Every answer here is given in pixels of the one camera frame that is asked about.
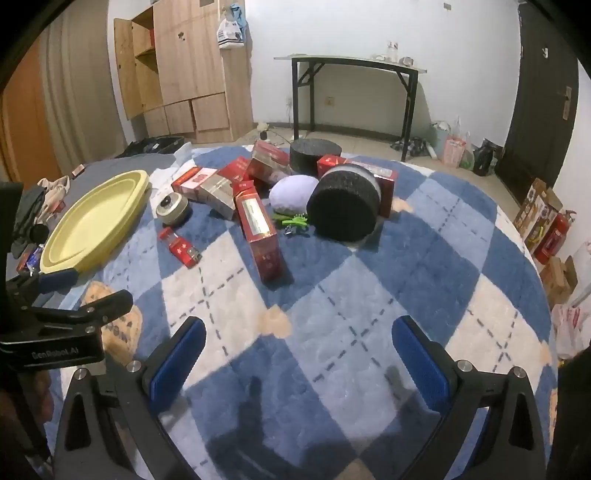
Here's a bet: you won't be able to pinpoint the black door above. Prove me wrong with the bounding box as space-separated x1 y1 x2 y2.
496 0 580 206

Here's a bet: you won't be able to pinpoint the white plastic bag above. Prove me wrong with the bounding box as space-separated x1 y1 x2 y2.
551 300 591 358

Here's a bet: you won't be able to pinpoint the orange wooden door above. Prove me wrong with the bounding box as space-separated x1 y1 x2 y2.
0 41 51 185

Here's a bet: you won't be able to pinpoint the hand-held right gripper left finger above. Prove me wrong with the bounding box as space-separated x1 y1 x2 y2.
54 316 208 480

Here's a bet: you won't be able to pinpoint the long red carton gold panel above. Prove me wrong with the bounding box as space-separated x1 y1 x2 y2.
233 181 283 283

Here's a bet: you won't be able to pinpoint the small red pack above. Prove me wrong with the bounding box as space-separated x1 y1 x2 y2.
158 227 202 268

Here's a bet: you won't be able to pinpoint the black folding table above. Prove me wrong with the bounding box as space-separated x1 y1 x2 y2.
274 55 428 162

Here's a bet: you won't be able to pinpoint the printed cardboard box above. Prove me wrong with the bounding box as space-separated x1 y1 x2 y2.
512 178 564 243

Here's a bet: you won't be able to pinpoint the white cloth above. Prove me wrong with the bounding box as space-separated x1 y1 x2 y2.
152 143 204 185

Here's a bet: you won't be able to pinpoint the wooden wardrobe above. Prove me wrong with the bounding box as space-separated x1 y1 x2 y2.
113 0 254 144

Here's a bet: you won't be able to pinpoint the beige curtain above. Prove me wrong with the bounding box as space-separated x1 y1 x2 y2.
39 0 130 160

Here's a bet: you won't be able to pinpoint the red fire extinguisher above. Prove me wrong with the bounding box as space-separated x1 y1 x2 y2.
536 210 575 265

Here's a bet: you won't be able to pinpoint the black foam cylinder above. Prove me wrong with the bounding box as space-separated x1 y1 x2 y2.
306 164 383 243
290 137 342 178

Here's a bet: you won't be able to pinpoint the white hanging bag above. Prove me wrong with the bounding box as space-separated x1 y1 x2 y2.
217 18 245 51

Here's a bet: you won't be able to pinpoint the yellow collapsible basin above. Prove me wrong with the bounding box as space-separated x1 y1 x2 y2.
39 170 152 273

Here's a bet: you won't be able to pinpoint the green clips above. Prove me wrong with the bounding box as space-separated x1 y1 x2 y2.
272 212 309 232

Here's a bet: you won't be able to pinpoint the brown cardboard box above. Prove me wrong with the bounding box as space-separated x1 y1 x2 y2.
540 256 578 308

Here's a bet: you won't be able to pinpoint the blue white plaid blanket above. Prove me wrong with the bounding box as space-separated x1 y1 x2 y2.
46 144 559 480

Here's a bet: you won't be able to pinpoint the white plush ball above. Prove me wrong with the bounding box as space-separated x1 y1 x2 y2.
269 174 319 215

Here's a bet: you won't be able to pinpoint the person's left hand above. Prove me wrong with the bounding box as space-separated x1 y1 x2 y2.
23 371 55 430

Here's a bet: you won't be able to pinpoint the round metal tin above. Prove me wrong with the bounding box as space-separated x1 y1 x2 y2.
156 194 190 226

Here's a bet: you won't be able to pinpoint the dark grey clothes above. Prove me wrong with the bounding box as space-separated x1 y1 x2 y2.
13 188 47 259

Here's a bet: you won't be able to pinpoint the dark shoes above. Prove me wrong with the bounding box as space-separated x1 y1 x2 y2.
392 137 431 158

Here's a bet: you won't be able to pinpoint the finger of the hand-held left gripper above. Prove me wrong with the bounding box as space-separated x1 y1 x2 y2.
6 268 80 311
21 290 134 334

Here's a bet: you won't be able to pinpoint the red white pack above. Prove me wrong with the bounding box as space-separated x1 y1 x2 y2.
171 167 218 201

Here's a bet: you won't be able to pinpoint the pink white paper bag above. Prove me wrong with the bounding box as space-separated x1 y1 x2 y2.
443 134 469 169

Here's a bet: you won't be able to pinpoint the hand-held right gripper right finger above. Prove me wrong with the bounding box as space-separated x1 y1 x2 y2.
392 315 552 480

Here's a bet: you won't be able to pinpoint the beige clothes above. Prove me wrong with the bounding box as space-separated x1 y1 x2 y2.
36 176 71 217

